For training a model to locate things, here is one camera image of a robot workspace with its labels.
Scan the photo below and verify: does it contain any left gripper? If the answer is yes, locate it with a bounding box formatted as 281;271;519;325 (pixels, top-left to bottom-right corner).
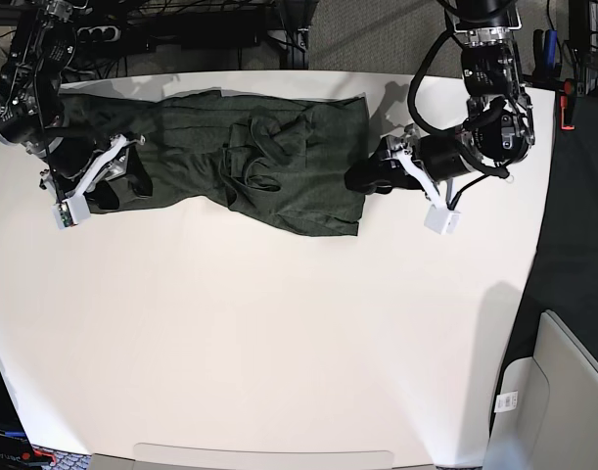
345;131;472;194

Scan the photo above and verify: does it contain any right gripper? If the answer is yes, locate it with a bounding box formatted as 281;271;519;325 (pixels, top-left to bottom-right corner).
41;134;154;213

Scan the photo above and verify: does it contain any green long-sleeve shirt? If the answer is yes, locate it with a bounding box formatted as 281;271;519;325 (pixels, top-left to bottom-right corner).
63;90;369;237

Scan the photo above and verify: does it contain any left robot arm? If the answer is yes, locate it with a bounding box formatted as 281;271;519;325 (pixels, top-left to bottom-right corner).
345;1;535;195

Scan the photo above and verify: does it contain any red clamp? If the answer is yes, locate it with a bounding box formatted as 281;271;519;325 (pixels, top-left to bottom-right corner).
560;79;577;131

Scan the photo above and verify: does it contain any black box with orange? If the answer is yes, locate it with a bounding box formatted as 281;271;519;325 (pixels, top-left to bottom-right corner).
0;371;57;469

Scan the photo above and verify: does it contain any grey plastic bin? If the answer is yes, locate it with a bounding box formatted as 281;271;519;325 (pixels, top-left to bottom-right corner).
483;310;598;470

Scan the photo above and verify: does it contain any black aluminium frame rail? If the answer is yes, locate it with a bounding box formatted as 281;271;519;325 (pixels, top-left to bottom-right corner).
275;1;311;71

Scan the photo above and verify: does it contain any blue handled clamp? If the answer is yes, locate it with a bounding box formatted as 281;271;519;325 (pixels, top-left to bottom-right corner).
543;29;557;78

